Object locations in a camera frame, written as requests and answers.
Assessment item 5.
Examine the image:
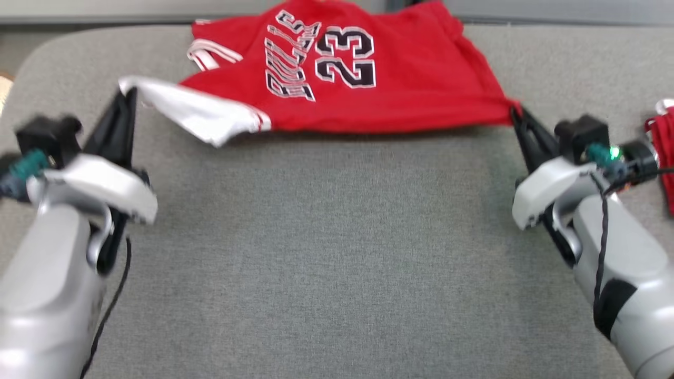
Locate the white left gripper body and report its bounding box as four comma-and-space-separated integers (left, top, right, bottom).
26, 153, 158, 225

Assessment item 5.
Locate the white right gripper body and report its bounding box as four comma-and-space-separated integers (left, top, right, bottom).
512, 157, 601, 232

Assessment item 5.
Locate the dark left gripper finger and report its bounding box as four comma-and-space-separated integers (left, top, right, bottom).
113, 88, 138, 169
84, 89, 128, 162

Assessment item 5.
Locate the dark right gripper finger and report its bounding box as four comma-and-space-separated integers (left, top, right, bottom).
510, 106, 544, 173
515, 107, 561, 165

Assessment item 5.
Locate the red shorts white trim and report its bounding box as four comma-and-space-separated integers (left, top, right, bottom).
645, 99, 674, 216

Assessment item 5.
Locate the red basketball jersey number 23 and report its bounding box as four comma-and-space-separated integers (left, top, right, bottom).
118, 0, 523, 148

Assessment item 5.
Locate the teal right camera connector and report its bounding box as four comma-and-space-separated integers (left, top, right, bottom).
586, 139, 660, 183

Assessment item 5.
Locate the teal camera connector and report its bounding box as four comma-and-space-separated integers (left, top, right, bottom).
586, 139, 660, 183
0, 149, 51, 203

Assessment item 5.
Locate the teal left camera connector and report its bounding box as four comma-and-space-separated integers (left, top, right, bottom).
0, 149, 51, 203

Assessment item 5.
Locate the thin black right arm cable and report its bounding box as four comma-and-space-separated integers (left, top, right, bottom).
591, 167, 674, 328

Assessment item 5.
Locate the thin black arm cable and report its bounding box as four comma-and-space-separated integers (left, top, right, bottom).
591, 167, 674, 328
79, 237, 132, 379

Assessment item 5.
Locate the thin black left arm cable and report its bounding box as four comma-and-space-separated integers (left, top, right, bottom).
79, 237, 132, 379

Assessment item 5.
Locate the grey partition bottom rail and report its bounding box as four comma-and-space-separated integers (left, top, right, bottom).
461, 12, 674, 27
0, 14, 222, 26

